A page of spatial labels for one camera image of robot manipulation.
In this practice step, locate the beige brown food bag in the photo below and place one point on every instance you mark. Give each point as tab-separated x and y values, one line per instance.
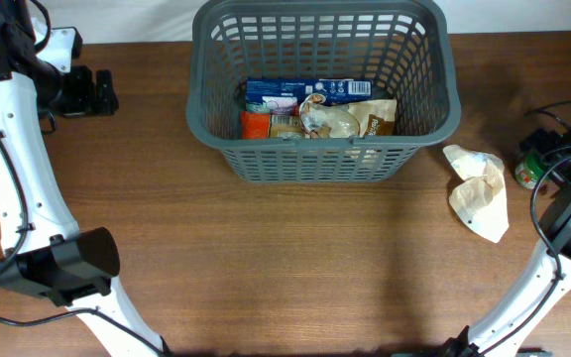
356	119

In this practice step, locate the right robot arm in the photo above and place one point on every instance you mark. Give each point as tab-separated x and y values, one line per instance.
543	283

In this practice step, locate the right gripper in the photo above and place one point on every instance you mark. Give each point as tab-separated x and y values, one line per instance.
541	139

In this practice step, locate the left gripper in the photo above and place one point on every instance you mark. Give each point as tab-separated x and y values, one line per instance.
87	101

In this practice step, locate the green lid jar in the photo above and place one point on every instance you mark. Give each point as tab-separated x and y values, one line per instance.
529	169

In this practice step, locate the red orange pasta packet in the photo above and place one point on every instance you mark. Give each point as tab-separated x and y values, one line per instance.
259	126

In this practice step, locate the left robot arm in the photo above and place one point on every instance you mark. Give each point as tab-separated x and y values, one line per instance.
45	254

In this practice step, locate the grey plastic basket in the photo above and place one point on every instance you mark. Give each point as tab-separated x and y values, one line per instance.
401	47

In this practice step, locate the blue cardboard box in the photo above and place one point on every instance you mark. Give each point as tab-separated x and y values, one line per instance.
284	96

